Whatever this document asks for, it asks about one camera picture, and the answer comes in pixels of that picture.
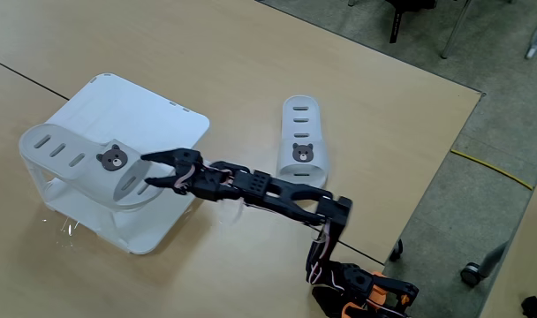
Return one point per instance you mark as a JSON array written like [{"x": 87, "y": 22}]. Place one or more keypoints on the white bear slipper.
[
  {"x": 100, "y": 185},
  {"x": 301, "y": 170}
]

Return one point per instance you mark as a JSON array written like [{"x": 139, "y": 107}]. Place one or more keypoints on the white open shelf box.
[{"x": 131, "y": 115}]

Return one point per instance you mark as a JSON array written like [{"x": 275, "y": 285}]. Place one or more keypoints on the black caster wheel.
[{"x": 396, "y": 251}]

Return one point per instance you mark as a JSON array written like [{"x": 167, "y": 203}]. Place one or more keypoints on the grey caster wheel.
[{"x": 471, "y": 274}]

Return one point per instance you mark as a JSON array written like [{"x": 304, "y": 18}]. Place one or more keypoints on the metal chair leg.
[{"x": 456, "y": 28}]

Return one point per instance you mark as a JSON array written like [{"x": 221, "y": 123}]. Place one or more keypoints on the black floor item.
[{"x": 533, "y": 307}]

